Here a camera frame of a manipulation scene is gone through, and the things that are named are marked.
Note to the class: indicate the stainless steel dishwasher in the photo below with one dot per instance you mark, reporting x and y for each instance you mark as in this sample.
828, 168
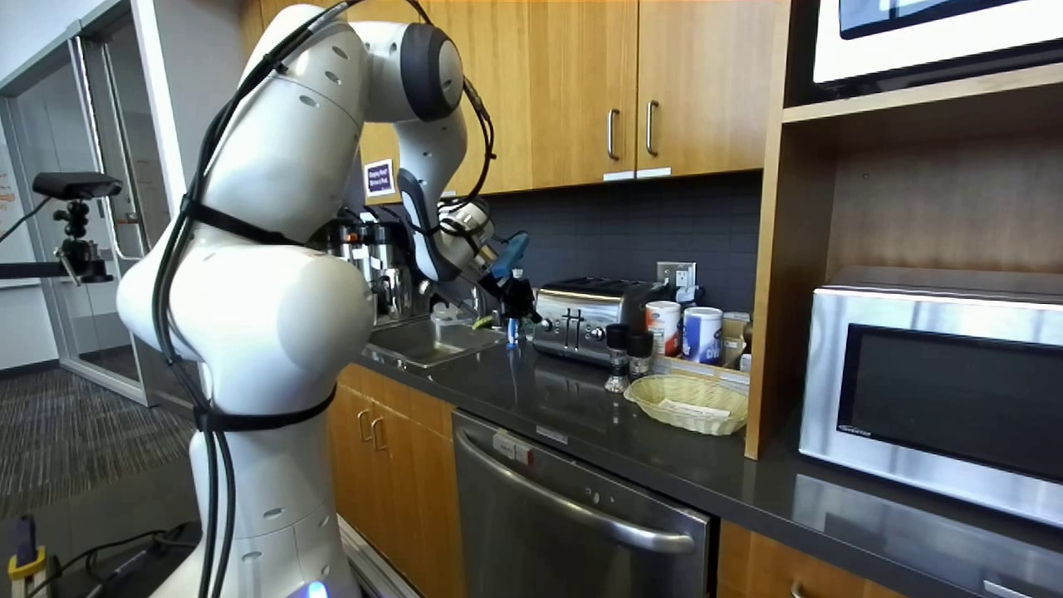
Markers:
565, 519

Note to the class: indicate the stainless steel microwave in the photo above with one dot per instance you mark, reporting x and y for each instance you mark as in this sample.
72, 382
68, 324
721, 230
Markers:
941, 402

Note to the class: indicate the stainless steel sink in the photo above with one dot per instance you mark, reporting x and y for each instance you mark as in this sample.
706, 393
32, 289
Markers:
417, 351

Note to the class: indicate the wooden shelf unit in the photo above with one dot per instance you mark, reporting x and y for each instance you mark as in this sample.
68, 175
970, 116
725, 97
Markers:
790, 219

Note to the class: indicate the black camera on tripod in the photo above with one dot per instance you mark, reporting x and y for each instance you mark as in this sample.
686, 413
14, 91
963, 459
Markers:
74, 184

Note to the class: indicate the yellow plastic container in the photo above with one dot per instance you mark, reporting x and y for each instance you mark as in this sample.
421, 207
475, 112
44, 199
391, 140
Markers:
686, 401

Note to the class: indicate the glass partition door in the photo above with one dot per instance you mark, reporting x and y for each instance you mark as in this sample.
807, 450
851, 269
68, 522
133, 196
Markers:
102, 319

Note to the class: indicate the yellow green sponge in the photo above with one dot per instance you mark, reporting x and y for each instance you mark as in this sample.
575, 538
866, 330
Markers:
481, 324

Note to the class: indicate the wooden upper cabinets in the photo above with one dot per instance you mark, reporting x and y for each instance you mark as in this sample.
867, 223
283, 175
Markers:
708, 66

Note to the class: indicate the white framed appliance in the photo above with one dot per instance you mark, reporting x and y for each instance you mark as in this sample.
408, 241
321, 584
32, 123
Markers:
941, 43

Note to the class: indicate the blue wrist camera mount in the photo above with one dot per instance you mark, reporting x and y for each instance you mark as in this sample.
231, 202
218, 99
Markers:
508, 258

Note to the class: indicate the yellow and black tool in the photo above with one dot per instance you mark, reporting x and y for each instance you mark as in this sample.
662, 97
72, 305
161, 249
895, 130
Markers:
24, 562

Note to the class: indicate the wooden base cabinet with drawer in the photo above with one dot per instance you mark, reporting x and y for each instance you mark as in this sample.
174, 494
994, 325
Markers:
775, 570

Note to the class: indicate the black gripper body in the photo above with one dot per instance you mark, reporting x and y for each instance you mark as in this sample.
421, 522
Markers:
514, 287

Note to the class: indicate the small beige jar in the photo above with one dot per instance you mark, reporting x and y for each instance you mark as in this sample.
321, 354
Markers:
734, 337

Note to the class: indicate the white cup with red print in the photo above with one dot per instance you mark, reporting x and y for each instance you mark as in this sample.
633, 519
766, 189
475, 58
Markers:
662, 325

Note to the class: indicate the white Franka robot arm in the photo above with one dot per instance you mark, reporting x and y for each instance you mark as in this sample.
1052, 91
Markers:
266, 319

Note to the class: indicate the black slim container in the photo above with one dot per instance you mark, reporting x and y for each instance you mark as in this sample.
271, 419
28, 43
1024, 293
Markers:
639, 319

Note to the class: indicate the stainless steel toaster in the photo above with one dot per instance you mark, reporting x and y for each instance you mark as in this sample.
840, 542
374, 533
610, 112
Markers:
575, 304

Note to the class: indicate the blue sign sticker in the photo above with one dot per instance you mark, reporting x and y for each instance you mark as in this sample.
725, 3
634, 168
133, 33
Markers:
380, 180

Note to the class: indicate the white wall outlet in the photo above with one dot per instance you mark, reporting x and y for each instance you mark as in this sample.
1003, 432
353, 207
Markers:
675, 277

